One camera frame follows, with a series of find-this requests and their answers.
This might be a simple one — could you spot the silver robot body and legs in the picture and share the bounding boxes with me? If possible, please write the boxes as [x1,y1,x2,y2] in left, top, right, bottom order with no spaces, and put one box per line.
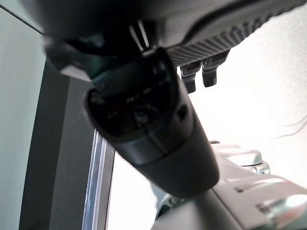
[153,140,307,230]

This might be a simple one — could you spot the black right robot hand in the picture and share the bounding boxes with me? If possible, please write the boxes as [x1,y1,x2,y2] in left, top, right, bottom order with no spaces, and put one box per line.
[18,0,295,197]

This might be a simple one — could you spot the clear shelf edge strip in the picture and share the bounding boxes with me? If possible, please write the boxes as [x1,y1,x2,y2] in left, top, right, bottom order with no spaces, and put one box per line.
[83,130,107,230]

